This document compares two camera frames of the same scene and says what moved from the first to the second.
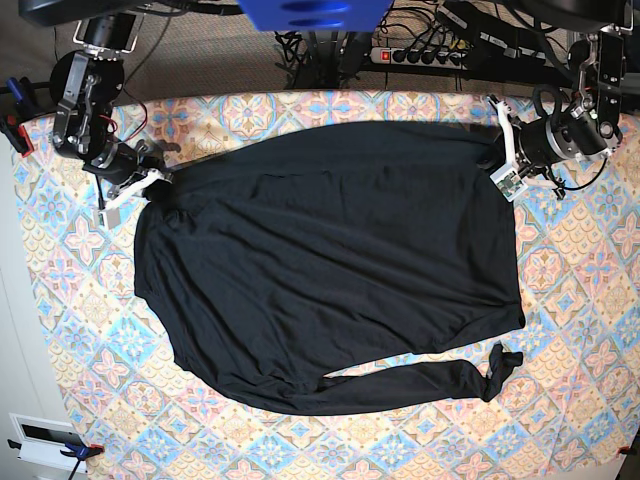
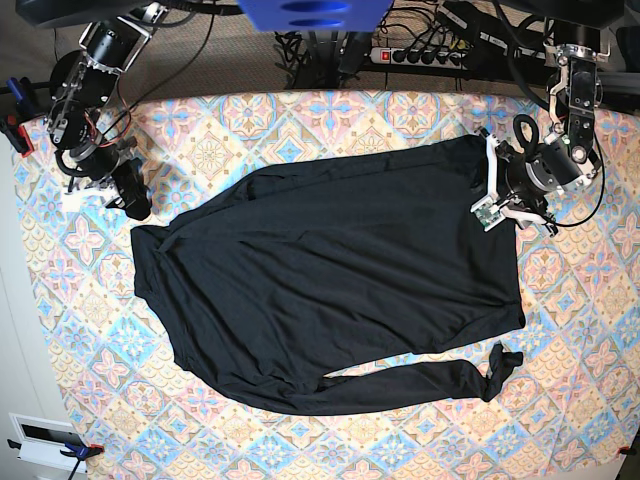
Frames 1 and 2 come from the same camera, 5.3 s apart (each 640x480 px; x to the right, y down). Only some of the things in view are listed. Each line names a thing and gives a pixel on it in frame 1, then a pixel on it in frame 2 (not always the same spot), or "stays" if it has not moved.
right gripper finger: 109,214 -> 106,192
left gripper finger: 508,180 -> 490,212
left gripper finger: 504,112 -> 493,177
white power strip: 440,59 stays
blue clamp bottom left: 72,450 stays
